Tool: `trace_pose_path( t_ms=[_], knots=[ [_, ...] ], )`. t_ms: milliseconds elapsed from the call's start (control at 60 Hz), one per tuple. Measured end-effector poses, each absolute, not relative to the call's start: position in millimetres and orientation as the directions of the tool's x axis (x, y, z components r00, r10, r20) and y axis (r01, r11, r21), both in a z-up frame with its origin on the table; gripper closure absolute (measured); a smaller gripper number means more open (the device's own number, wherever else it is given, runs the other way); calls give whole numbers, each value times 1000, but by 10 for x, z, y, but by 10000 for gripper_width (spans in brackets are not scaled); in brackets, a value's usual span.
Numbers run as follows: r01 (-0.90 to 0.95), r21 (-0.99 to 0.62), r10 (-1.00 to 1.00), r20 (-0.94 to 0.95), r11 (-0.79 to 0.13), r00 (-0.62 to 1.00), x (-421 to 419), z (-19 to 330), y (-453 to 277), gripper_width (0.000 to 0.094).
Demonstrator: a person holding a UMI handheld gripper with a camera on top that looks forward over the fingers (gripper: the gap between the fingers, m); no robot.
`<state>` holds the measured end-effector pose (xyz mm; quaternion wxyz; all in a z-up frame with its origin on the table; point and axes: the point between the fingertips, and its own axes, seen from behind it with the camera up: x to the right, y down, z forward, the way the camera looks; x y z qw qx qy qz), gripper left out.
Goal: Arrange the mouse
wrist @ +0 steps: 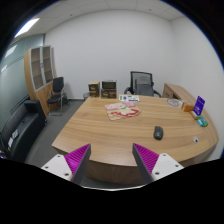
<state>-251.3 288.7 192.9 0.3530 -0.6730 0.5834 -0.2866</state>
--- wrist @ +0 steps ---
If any wooden side cabinet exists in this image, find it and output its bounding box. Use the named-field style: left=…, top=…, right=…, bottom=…
left=162, top=83, right=196, bottom=105

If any grey waste bin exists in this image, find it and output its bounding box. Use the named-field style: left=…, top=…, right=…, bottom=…
left=83, top=92, right=90, bottom=101

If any round coiled item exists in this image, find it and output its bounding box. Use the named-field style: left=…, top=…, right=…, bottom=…
left=166, top=98, right=183, bottom=108

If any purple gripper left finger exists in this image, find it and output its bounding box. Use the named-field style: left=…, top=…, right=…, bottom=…
left=42, top=144, right=91, bottom=185

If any white green sheet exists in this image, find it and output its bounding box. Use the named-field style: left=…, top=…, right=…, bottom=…
left=119, top=94, right=140, bottom=102

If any wooden bookshelf cabinet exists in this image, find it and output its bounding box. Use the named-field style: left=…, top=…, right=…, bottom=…
left=24, top=46, right=55, bottom=115

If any purple standing card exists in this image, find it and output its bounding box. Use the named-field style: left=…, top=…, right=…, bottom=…
left=193, top=96, right=205, bottom=115

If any ceiling light panel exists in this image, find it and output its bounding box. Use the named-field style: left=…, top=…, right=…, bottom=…
left=15, top=18, right=39, bottom=37

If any small brown cardboard box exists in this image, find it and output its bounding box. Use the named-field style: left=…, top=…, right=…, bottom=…
left=88, top=81, right=100, bottom=97

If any wooden office desk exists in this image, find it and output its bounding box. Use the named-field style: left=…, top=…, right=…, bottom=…
left=52, top=96, right=219, bottom=184

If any green teal small pack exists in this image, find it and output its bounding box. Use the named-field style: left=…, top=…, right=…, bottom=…
left=197, top=117, right=208, bottom=127

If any large dark printed box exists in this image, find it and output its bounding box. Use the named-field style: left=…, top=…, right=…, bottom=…
left=101, top=80, right=117, bottom=98

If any black mesh office chair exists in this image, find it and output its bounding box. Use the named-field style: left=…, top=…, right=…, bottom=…
left=124, top=71, right=161, bottom=97

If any small white round object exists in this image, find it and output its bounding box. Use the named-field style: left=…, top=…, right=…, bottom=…
left=193, top=136, right=199, bottom=143

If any black computer mouse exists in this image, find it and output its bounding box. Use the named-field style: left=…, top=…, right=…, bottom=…
left=153, top=126, right=164, bottom=140

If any black leather sofa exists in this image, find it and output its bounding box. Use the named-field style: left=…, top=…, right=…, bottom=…
left=0, top=100, right=46, bottom=162

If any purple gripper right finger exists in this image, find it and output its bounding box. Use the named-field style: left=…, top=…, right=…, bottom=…
left=132, top=143, right=183, bottom=184

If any black visitor chair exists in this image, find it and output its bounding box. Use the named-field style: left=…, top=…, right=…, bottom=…
left=47, top=77, right=65, bottom=107

